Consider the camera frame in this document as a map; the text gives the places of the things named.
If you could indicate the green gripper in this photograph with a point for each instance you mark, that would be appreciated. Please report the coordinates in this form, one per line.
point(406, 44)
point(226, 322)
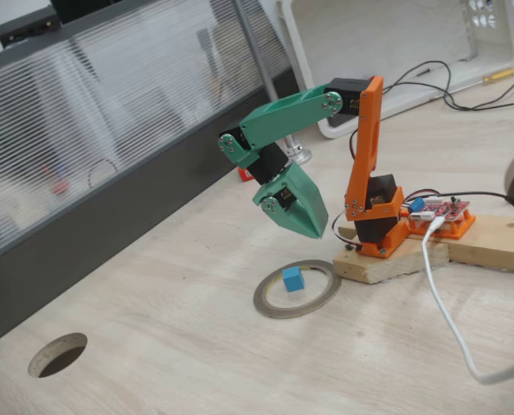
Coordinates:
point(302, 190)

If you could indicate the blue cube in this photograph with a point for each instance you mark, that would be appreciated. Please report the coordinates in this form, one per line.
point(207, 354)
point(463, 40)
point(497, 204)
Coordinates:
point(292, 281)

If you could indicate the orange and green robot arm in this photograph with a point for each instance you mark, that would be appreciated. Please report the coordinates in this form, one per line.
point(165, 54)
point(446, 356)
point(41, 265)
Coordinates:
point(283, 116)

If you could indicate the small red box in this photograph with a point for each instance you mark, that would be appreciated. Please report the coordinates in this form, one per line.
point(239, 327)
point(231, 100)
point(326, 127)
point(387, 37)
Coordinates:
point(244, 175)

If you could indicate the wooden base block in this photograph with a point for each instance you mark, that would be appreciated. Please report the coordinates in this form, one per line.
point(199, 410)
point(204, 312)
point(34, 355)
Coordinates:
point(382, 268)

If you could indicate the red controller board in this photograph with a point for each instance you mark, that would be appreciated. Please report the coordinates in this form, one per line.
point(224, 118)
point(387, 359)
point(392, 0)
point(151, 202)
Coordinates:
point(443, 209)

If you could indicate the grey ribbed desk divider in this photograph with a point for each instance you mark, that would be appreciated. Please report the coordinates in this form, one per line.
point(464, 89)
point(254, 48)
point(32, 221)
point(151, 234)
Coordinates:
point(110, 194)

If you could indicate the light wooden plank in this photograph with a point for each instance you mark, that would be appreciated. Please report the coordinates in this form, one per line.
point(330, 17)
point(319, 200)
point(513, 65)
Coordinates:
point(490, 242)

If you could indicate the black box device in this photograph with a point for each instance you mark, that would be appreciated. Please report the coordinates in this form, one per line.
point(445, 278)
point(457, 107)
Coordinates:
point(27, 23)

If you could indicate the metal post with foot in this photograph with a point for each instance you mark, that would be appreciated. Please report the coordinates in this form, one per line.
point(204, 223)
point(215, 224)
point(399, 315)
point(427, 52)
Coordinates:
point(257, 43)

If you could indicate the white plastic frame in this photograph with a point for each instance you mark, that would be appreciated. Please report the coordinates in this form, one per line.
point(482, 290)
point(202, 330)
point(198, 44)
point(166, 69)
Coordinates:
point(503, 43)

